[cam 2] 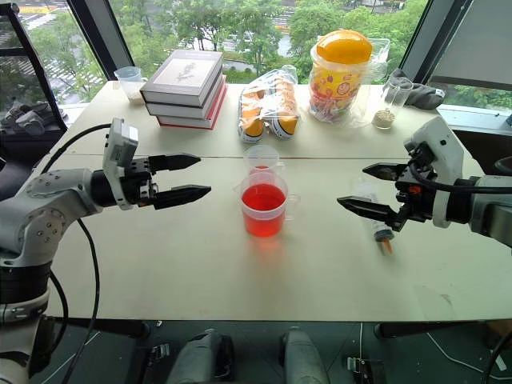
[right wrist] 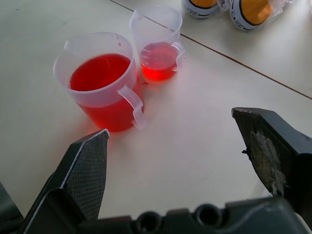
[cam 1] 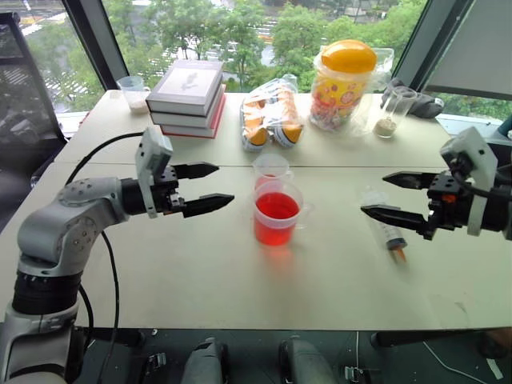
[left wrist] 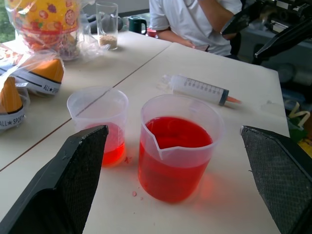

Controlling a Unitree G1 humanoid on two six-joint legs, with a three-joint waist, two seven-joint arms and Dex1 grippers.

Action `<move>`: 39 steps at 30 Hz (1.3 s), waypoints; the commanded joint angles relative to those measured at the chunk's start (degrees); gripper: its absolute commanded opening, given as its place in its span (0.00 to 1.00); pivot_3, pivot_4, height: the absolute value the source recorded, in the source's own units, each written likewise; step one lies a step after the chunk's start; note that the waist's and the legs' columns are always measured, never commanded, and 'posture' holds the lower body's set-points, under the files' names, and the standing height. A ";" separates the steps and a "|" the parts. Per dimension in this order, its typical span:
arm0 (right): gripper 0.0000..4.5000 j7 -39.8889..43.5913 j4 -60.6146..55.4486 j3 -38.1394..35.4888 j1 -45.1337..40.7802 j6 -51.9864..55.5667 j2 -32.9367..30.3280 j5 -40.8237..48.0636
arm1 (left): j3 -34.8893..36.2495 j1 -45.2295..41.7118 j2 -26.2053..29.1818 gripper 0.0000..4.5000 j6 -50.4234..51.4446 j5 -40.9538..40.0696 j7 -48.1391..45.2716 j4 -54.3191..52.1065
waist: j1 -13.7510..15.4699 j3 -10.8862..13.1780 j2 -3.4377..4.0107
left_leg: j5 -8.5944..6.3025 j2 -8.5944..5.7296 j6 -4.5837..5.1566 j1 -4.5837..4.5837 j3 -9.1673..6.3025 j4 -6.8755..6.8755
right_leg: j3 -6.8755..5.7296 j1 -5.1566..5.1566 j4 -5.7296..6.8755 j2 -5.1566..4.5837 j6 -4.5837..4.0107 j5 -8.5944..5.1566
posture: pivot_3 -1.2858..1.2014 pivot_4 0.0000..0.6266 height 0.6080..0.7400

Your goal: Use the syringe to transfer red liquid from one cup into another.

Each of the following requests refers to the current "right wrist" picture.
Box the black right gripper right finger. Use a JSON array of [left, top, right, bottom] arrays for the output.
[[231, 107, 312, 226]]

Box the large beaker with red liquid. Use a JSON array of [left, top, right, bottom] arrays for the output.
[[53, 32, 148, 134]]

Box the small beaker with red liquid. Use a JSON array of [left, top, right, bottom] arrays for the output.
[[129, 5, 186, 85]]

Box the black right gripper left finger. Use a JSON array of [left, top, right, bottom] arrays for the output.
[[19, 129, 110, 234]]

